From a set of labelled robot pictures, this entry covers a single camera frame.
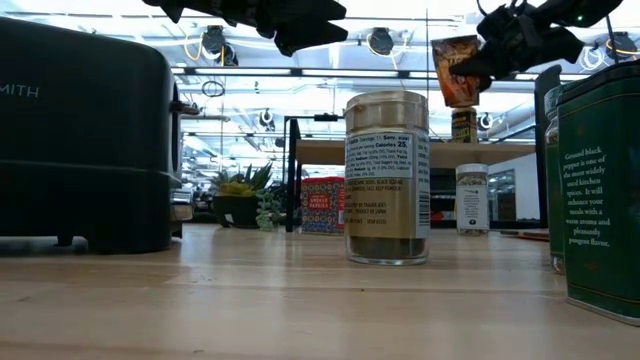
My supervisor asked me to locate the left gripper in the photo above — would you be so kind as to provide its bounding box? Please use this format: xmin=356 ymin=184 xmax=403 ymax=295
xmin=142 ymin=0 xmax=350 ymax=58

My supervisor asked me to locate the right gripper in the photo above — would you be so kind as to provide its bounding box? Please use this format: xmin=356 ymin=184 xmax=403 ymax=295
xmin=448 ymin=0 xmax=586 ymax=94

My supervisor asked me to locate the orange taco seasoning packet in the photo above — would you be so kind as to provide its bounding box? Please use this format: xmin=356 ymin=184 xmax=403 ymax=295
xmin=430 ymin=34 xmax=485 ymax=109

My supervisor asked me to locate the yellow lid onion seasoning jar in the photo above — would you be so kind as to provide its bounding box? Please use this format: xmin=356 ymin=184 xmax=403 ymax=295
xmin=450 ymin=106 xmax=479 ymax=145

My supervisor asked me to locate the green lid glass spice jar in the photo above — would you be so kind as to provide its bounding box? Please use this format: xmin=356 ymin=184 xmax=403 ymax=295
xmin=543 ymin=84 xmax=567 ymax=275

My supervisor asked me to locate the tan paper cup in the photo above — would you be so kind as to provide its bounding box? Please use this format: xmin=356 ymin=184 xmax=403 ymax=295
xmin=343 ymin=90 xmax=432 ymax=267

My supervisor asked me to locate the red lid smoked paprika tin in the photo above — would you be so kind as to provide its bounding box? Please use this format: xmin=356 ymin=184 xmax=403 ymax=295
xmin=300 ymin=175 xmax=347 ymax=236

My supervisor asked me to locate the ceiling light bar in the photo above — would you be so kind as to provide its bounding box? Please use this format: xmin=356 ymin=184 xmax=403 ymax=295
xmin=172 ymin=66 xmax=537 ymax=81

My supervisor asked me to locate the white lid clear spice jar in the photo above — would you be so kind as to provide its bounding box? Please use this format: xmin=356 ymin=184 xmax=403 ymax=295
xmin=454 ymin=162 xmax=491 ymax=237

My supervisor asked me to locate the landscape cover book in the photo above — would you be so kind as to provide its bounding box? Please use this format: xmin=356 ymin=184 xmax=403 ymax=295
xmin=498 ymin=228 xmax=551 ymax=243

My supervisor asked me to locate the small black box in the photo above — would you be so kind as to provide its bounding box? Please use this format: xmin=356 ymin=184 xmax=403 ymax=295
xmin=555 ymin=59 xmax=640 ymax=329

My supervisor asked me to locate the potted succulent plant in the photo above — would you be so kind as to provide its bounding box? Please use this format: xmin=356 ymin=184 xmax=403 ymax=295
xmin=209 ymin=162 xmax=286 ymax=232

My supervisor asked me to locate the black two-slot toaster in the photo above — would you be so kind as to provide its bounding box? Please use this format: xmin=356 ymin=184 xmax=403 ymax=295
xmin=0 ymin=16 xmax=201 ymax=255

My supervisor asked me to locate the wooden shelf black frame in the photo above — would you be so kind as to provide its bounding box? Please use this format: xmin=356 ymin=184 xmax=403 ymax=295
xmin=283 ymin=64 xmax=561 ymax=234

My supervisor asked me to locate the black hanging cable loop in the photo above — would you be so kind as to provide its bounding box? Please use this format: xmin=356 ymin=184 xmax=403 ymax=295
xmin=200 ymin=79 xmax=227 ymax=99

